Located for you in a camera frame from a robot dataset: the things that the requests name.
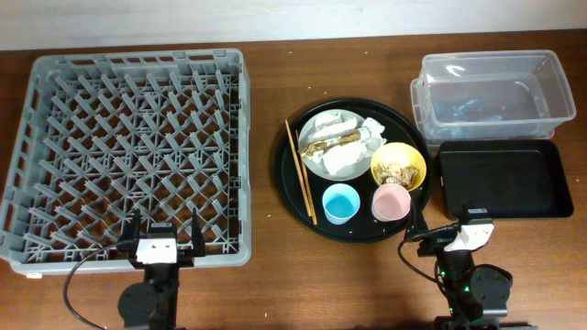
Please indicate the grey plate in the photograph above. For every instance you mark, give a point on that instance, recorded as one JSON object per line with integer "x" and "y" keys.
{"x": 349, "y": 172}

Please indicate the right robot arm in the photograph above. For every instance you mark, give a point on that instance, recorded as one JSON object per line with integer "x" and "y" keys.
{"x": 477, "y": 294}

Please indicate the yellow bowl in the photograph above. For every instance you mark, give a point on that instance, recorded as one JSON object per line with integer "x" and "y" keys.
{"x": 403, "y": 154}

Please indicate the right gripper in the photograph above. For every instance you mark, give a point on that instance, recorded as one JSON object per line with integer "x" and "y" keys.
{"x": 428, "y": 247}

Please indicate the wooden chopstick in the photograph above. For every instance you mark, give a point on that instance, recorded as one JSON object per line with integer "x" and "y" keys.
{"x": 308, "y": 190}
{"x": 298, "y": 168}

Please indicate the white tissue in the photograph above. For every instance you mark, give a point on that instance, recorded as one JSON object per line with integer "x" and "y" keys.
{"x": 340, "y": 156}

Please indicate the clear plastic bin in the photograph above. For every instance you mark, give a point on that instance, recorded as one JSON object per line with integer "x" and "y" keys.
{"x": 490, "y": 95}

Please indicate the blue cup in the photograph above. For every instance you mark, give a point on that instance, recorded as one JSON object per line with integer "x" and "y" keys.
{"x": 340, "y": 203}

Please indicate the black rectangular tray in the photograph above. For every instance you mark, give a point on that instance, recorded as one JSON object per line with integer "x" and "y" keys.
{"x": 504, "y": 179}

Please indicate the pink cup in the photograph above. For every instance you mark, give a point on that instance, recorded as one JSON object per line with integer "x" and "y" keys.
{"x": 391, "y": 202}

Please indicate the round black tray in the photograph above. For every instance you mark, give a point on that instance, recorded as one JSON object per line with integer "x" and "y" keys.
{"x": 362, "y": 227}

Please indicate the grey dishwasher rack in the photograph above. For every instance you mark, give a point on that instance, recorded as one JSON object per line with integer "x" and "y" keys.
{"x": 163, "y": 134}

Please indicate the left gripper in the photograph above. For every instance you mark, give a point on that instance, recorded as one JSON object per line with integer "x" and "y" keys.
{"x": 186, "y": 259}

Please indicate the food scraps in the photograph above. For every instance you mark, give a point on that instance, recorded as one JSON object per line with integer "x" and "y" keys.
{"x": 395, "y": 173}

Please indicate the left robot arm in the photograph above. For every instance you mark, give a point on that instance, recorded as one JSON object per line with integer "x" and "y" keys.
{"x": 150, "y": 304}

